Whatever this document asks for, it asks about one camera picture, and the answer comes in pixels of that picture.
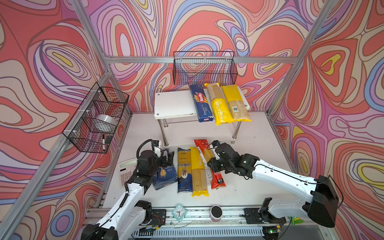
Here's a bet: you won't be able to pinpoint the aluminium frame profiles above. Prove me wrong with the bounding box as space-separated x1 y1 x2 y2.
0 0 340 240

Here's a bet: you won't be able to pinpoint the yellow Pastatime spaghetti pack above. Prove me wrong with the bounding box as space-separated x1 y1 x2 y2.
190 147 209 197

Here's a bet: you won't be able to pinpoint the white calculator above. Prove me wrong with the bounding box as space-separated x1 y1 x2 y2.
118 158 137 187

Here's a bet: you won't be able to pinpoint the dark blue spaghetti pack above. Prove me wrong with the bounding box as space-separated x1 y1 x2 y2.
189 85 214 123

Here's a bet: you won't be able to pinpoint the dark blue pasta box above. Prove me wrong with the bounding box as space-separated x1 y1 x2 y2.
153 149 178 190

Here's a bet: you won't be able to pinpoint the silver tape roll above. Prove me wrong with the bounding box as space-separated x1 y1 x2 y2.
94 114 118 127

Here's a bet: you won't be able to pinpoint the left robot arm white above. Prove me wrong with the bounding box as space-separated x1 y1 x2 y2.
79 147 175 240

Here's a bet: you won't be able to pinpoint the black wire basket back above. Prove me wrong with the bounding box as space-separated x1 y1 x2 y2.
173 50 238 86

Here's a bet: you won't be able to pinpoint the teal alarm clock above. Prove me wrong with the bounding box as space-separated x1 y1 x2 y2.
172 204 188 222

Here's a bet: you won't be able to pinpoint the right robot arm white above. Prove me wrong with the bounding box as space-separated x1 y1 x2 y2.
208 141 339 228

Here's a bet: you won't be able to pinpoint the green snack packet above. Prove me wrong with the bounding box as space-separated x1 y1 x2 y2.
290 217 305 226

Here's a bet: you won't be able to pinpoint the small round speaker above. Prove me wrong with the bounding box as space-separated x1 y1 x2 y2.
210 206 223 222

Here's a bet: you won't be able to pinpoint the black wire basket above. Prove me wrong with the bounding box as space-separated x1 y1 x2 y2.
63 83 129 154
173 50 238 86

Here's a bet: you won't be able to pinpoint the black wire basket left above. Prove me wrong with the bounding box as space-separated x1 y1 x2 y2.
63 83 129 154

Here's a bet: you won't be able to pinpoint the white two-tier shelf rack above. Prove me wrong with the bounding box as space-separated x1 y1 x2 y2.
154 90 242 147

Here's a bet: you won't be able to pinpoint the red spaghetti pack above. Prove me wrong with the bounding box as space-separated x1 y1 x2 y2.
194 139 226 190

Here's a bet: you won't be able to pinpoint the blue yellow Ankara spaghetti pack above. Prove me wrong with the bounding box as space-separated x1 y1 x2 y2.
178 148 193 193

